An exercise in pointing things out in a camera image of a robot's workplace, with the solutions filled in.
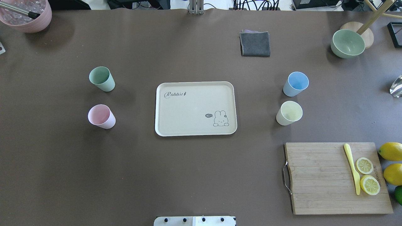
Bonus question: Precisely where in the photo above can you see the blue cup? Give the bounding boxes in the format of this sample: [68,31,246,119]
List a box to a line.
[283,72,310,97]

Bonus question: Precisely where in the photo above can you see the green cup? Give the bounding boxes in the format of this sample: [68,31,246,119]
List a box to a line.
[89,66,115,92]

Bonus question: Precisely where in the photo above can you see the cream rabbit tray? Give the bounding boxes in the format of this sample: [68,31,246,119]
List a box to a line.
[155,81,237,137]

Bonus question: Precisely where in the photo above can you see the grey folded cloth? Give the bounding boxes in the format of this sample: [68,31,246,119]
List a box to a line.
[239,30,270,57]

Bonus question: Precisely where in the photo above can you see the pale yellow cup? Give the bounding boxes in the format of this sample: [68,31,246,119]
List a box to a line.
[276,101,303,126]

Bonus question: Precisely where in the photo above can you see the pink cup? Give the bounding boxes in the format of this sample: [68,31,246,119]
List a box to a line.
[88,104,116,129]

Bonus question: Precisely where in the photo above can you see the wooden cutting board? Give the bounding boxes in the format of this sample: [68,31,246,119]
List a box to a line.
[285,143,393,215]

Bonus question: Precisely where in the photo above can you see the green bowl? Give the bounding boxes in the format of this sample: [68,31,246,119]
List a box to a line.
[330,30,366,59]

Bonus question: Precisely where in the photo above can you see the yellow plastic knife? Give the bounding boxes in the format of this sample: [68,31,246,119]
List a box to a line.
[343,143,361,196]

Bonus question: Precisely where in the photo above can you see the lemon half upper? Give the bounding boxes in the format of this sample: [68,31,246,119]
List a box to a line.
[356,157,374,175]

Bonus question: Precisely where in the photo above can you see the lemon half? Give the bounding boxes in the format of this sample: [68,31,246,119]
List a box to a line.
[360,175,380,196]
[356,157,374,175]

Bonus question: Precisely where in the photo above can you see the lemon half lower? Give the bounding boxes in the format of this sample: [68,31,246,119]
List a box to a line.
[360,175,380,196]

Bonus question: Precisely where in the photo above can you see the wooden cup stand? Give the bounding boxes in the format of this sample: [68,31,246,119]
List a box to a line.
[340,0,401,49]

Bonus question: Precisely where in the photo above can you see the metal scoop in bowl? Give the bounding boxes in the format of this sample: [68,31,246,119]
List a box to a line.
[0,1,40,19]

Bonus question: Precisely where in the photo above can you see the whole lemon upper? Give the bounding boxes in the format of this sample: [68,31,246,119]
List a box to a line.
[378,142,402,161]

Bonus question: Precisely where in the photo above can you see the whole lemon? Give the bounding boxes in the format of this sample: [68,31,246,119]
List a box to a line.
[378,142,402,161]
[383,163,402,186]

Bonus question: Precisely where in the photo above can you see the glass mug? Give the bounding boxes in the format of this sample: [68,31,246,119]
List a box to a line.
[389,75,402,98]

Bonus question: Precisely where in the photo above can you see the pink ribbed bowl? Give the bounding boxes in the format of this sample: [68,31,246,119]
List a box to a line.
[0,0,52,33]

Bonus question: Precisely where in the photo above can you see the whole lemon lower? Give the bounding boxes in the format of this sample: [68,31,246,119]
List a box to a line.
[383,163,402,186]

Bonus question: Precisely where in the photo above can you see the green lime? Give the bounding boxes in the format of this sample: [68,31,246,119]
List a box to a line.
[394,186,402,206]

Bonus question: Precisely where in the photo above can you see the aluminium frame post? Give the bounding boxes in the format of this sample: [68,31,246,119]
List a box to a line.
[188,0,204,15]

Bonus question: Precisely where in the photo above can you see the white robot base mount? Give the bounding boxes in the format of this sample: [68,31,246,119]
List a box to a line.
[154,216,236,226]

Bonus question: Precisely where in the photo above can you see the black wire rack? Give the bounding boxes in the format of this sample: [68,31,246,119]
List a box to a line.
[387,22,402,48]

